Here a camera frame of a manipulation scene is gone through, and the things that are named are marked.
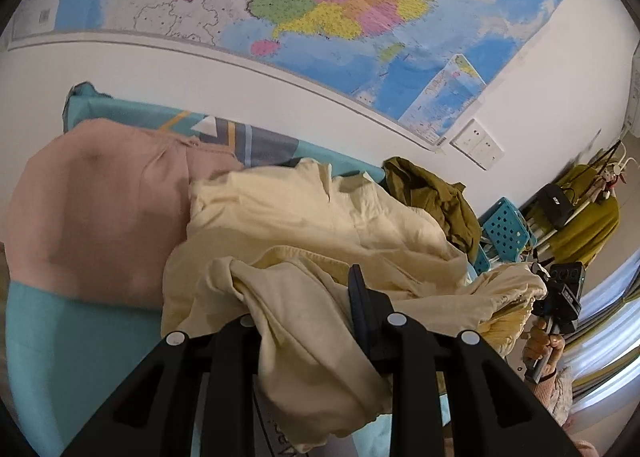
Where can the black handbag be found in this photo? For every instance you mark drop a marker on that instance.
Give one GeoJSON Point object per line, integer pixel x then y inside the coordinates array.
{"type": "Point", "coordinates": [552, 202]}

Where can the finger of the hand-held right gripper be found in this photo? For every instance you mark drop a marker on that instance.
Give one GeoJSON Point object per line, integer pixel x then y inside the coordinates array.
{"type": "Point", "coordinates": [541, 284]}

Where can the pink garment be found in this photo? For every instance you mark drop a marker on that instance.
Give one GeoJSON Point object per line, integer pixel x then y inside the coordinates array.
{"type": "Point", "coordinates": [100, 212]}

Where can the colourful wall map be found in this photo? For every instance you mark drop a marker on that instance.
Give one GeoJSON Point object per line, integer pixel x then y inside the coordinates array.
{"type": "Point", "coordinates": [300, 2]}

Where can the white clothes rack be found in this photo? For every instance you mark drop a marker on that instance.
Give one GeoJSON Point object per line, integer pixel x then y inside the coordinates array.
{"type": "Point", "coordinates": [582, 209]}

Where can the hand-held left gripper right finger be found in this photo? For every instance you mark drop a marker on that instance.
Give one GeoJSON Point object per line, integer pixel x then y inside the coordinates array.
{"type": "Point", "coordinates": [359, 302]}

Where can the cream large garment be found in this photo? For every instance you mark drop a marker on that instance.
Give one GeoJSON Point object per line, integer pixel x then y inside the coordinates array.
{"type": "Point", "coordinates": [300, 237]}

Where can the olive brown garment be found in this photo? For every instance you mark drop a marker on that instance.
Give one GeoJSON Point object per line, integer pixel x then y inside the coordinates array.
{"type": "Point", "coordinates": [435, 202]}

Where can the teal patterned bed sheet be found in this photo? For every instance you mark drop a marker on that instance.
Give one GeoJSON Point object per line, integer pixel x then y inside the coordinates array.
{"type": "Point", "coordinates": [60, 362]}

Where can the beige plush toy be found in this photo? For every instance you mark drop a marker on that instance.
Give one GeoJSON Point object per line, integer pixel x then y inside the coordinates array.
{"type": "Point", "coordinates": [607, 182]}

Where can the white wall socket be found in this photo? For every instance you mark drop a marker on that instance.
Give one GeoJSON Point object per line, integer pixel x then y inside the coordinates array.
{"type": "Point", "coordinates": [466, 135]}
{"type": "Point", "coordinates": [477, 146]}

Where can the yellow-green hanging garment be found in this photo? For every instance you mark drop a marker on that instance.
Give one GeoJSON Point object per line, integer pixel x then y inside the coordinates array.
{"type": "Point", "coordinates": [590, 232]}

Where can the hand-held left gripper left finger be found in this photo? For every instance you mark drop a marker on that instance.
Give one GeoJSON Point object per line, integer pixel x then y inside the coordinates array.
{"type": "Point", "coordinates": [232, 362]}

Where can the blue perforated plastic basket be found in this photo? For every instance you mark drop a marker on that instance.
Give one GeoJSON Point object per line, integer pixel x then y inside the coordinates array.
{"type": "Point", "coordinates": [482, 257]}
{"type": "Point", "coordinates": [505, 227]}

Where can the person's right hand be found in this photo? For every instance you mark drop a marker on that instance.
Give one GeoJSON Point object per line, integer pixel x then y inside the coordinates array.
{"type": "Point", "coordinates": [542, 344]}

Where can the person's right forearm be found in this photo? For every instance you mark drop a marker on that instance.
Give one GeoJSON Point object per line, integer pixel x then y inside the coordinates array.
{"type": "Point", "coordinates": [557, 392]}

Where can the striped window curtain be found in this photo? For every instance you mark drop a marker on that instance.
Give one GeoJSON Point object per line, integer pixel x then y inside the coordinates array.
{"type": "Point", "coordinates": [610, 337]}

